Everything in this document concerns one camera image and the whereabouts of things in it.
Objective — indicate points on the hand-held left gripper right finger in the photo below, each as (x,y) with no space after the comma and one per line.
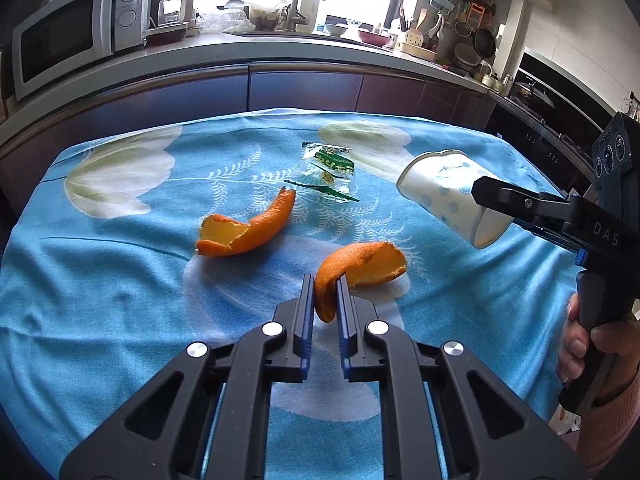
(343,320)

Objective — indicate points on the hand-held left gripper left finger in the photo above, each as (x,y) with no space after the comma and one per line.
(307,320)

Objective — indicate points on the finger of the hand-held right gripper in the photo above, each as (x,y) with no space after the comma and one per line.
(520,202)

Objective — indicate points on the broad orange peel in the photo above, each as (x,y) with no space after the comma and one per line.
(360,265)

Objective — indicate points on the dotted white paper cup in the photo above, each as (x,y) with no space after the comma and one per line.
(440,195)

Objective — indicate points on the long curled orange peel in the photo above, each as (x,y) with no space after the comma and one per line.
(250,235)

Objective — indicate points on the clear green-edged plastic wrapper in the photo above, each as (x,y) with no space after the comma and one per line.
(335,160)

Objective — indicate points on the person's right hand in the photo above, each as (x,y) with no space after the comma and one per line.
(570,345)

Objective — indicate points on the dark wok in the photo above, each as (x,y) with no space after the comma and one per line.
(535,94)

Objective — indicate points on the black frying pan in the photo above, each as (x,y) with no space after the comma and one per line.
(484,42)

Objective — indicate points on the blue floral tablecloth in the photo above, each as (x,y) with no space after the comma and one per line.
(125,310)

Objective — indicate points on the cream pot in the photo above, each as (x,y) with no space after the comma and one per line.
(416,50)

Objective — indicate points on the orange grater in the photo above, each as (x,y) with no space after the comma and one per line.
(477,12)

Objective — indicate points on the dotted cream utensil holder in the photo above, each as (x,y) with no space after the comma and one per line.
(413,37)

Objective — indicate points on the wooden spatula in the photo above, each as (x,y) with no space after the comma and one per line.
(422,17)

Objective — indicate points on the red bowl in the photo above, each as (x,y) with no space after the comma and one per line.
(375,37)

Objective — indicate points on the dark base cabinets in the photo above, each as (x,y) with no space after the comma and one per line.
(300,85)

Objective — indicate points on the small white bowl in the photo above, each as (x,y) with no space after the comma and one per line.
(335,30)

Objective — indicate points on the white kitchen countertop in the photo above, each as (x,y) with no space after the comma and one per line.
(300,42)

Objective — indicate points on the white soap bottle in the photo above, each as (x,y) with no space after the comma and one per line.
(309,10)

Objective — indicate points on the dark glass bowl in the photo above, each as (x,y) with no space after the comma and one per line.
(265,16)

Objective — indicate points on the clear plastic bag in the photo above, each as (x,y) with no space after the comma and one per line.
(225,22)

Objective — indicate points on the dark red food container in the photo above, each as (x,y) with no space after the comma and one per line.
(167,32)

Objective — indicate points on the small kitchen appliance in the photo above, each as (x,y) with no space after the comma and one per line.
(176,2)

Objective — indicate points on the white microwave oven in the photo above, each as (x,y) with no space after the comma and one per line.
(60,40)

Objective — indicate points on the blue wall rack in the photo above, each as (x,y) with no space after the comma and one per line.
(442,1)

